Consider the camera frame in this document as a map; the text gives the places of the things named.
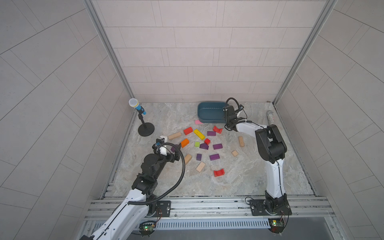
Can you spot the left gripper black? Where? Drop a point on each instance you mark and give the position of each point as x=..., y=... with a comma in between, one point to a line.
x=176, y=156

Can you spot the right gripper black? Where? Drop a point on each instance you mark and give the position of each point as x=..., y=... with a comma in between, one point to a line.
x=226, y=117

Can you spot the teal plastic storage bin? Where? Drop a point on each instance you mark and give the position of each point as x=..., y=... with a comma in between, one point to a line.
x=212, y=112

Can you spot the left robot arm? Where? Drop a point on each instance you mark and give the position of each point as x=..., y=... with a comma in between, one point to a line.
x=135, y=207

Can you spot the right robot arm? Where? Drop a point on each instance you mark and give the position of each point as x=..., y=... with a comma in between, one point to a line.
x=272, y=149

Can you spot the long natural wood block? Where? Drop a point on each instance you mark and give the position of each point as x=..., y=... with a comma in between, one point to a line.
x=174, y=136

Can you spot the red arch block upper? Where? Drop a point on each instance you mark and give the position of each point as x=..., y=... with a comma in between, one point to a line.
x=217, y=130

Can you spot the red arch block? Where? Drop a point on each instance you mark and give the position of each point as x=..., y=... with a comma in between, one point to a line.
x=217, y=130
x=219, y=173

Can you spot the microphone on black stand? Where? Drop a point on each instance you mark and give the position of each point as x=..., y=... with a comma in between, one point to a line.
x=145, y=129

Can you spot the natural wood block right upright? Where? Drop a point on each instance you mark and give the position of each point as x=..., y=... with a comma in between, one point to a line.
x=241, y=141

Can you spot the orange block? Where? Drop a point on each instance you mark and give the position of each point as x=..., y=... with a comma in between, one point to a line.
x=184, y=143

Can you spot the natural wood block lower left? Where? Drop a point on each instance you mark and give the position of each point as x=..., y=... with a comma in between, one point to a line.
x=187, y=158

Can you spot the red rectangular block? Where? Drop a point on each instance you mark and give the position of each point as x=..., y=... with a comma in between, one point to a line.
x=188, y=131

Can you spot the small natural wood cube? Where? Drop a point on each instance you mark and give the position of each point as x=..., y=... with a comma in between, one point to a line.
x=235, y=153

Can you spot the yellow long block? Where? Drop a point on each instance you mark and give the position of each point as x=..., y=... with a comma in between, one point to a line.
x=199, y=134

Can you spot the purple triangular block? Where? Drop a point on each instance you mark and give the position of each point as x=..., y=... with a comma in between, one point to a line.
x=204, y=146

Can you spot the glittery silver cylinder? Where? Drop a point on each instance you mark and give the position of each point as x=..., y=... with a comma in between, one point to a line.
x=270, y=117

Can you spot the natural wood block bottom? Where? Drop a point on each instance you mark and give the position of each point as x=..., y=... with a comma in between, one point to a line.
x=200, y=167

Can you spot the red arch block lower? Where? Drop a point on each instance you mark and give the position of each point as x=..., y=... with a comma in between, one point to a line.
x=219, y=173

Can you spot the left circuit board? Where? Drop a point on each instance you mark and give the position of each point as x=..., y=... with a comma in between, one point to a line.
x=147, y=228

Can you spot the circuit board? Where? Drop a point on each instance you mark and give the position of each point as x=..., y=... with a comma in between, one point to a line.
x=277, y=226
x=147, y=228

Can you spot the right circuit board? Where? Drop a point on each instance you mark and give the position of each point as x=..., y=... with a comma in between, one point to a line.
x=277, y=226

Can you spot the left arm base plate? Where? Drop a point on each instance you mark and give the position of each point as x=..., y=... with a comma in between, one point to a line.
x=159, y=209

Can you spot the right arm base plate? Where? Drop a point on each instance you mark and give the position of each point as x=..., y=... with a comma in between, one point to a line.
x=258, y=207

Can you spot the aluminium rail frame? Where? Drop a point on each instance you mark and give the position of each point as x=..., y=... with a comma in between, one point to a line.
x=217, y=208

